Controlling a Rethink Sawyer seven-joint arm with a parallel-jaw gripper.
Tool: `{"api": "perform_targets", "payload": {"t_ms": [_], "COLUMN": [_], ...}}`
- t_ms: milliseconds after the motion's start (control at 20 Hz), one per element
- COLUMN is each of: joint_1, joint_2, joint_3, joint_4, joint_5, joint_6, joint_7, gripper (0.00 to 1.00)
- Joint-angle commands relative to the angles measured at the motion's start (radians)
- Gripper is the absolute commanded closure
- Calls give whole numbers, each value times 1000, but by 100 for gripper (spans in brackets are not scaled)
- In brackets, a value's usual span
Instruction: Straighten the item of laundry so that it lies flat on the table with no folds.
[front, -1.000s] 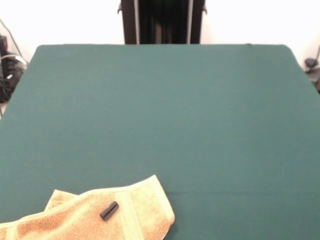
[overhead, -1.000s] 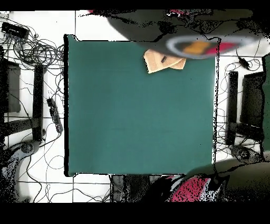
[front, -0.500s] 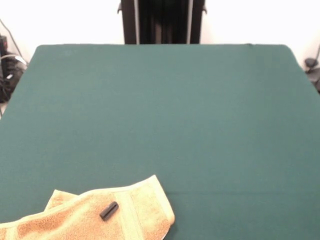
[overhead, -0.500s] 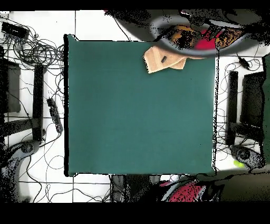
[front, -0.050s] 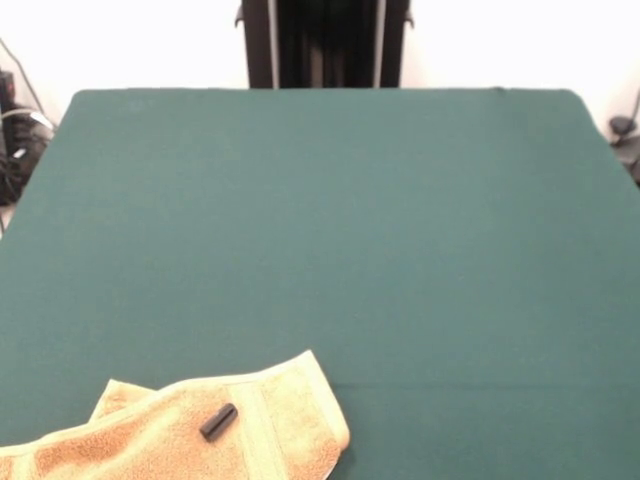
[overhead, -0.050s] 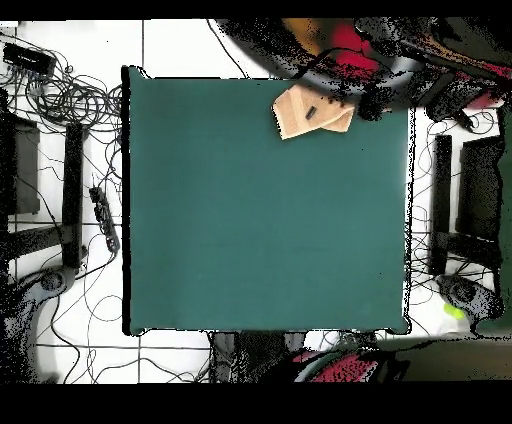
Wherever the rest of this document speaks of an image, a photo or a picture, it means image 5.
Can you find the tan terry towel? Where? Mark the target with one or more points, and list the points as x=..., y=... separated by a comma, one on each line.
x=150, y=440

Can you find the dark green table cloth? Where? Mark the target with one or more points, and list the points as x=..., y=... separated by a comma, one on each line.
x=400, y=225

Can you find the small black rubber pad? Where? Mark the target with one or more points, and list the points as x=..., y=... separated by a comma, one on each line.
x=218, y=422

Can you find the black clamp object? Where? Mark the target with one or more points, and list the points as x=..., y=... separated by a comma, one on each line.
x=622, y=130

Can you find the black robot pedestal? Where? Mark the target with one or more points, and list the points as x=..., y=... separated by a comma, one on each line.
x=260, y=50

